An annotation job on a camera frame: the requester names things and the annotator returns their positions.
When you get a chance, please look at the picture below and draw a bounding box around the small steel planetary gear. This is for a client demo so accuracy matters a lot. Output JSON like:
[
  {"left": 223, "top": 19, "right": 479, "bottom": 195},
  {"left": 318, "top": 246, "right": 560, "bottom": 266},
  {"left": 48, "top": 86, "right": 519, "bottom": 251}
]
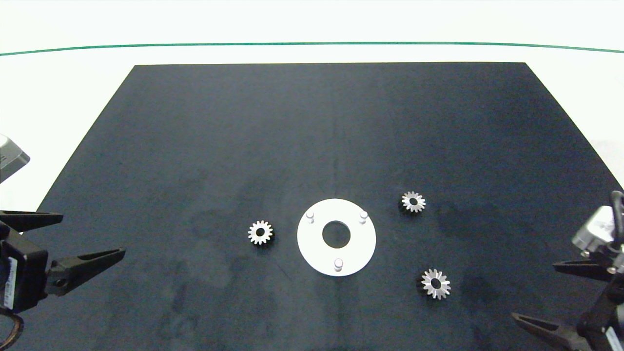
[
  {"left": 420, "top": 269, "right": 452, "bottom": 300},
  {"left": 247, "top": 220, "right": 275, "bottom": 246},
  {"left": 401, "top": 191, "right": 427, "bottom": 214}
]

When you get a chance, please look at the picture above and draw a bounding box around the black camera cable loop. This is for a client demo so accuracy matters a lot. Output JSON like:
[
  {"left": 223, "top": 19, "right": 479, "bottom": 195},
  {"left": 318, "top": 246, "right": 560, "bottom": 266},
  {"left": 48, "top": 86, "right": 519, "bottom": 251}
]
[{"left": 609, "top": 191, "right": 624, "bottom": 244}]

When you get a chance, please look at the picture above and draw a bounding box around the thin black cable white tag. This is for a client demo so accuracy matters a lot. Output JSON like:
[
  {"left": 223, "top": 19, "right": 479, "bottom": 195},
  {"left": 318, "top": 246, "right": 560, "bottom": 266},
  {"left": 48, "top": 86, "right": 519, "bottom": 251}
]
[{"left": 0, "top": 312, "right": 24, "bottom": 351}]

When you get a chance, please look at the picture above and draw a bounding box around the round white plate with pins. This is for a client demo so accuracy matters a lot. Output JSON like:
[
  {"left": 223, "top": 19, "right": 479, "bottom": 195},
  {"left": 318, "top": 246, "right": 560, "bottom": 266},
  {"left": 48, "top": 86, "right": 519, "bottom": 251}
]
[{"left": 297, "top": 198, "right": 377, "bottom": 277}]

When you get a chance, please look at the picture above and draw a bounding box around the dark rectangular work mat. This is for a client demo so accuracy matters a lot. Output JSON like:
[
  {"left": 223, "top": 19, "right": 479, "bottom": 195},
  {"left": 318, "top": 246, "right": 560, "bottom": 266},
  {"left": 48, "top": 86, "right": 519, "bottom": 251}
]
[{"left": 0, "top": 62, "right": 624, "bottom": 351}]

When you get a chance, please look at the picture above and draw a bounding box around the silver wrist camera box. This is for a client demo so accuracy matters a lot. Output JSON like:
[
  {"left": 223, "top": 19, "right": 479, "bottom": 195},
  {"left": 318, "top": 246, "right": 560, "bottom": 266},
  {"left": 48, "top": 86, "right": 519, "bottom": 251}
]
[
  {"left": 0, "top": 136, "right": 31, "bottom": 183},
  {"left": 572, "top": 206, "right": 624, "bottom": 273}
]

